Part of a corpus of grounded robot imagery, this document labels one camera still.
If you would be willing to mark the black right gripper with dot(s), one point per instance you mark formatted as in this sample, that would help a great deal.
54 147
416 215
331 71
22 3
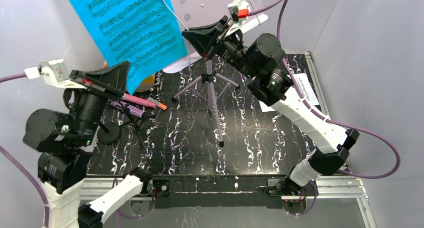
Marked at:
216 38

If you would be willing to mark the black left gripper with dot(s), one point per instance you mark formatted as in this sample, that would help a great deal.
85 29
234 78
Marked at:
98 87

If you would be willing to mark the pink microphone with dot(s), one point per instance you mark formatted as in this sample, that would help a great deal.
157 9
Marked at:
139 101

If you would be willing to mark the purple tripod music stand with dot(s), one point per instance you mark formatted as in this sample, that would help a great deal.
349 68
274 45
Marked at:
203 85

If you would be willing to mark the black round-base desktop mic stand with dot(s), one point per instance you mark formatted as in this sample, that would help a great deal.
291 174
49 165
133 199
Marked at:
109 133

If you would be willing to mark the black tripod microphone stand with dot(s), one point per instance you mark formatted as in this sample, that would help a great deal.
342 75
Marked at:
135 123

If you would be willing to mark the blue sheet music page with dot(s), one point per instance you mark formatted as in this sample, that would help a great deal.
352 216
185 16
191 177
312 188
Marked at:
143 32

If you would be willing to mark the white sheet music book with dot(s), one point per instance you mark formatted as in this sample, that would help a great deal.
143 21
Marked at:
305 88

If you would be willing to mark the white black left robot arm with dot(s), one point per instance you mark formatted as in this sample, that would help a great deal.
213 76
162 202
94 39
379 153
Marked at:
61 137

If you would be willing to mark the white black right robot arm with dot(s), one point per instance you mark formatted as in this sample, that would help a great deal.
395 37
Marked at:
263 62

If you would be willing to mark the beige orange drawer cabinet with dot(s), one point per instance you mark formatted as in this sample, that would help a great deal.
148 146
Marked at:
145 84

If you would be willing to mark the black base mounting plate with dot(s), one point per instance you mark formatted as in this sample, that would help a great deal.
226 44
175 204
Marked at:
270 191

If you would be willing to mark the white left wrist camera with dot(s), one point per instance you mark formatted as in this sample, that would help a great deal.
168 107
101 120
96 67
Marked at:
54 73

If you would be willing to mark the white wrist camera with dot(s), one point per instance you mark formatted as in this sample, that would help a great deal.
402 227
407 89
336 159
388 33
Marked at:
239 11
54 73

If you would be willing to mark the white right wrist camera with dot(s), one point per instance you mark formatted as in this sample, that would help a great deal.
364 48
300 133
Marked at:
239 11

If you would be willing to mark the aluminium frame rail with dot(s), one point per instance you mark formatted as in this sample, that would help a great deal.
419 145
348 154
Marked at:
138 183

